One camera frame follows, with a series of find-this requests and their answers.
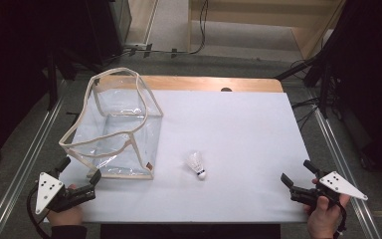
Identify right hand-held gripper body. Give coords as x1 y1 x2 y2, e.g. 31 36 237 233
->
289 169 369 207

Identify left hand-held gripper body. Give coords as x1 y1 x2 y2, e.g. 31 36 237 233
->
34 170 96 215

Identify clear bag with beige trim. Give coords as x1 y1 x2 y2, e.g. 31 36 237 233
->
58 67 164 181

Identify white feather shuttlecock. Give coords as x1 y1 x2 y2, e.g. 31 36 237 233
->
185 150 208 181

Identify person's left hand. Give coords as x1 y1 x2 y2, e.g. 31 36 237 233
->
47 183 85 228

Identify person's right hand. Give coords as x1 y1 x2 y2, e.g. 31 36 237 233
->
302 178 351 239

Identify white board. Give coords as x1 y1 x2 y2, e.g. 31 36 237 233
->
44 89 316 224

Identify black stand leg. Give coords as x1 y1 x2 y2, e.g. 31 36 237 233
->
274 56 316 82

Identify black curtain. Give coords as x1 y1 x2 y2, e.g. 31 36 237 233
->
311 0 382 183
0 0 124 165

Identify wooden table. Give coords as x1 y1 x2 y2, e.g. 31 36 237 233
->
94 75 285 94

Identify light wooden shelf unit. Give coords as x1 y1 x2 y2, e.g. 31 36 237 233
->
187 0 347 60

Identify metal floor rail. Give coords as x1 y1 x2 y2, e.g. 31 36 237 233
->
312 107 382 239
0 95 65 239

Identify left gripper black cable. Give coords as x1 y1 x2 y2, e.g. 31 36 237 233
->
26 184 53 239

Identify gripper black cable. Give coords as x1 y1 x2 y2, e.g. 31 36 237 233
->
333 200 348 239
26 184 53 239

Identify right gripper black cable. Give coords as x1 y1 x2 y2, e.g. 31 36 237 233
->
333 200 348 239

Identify black floor cables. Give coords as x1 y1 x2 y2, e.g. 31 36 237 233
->
290 97 320 131

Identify black hanging cable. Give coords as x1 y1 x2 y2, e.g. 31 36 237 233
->
170 0 210 56

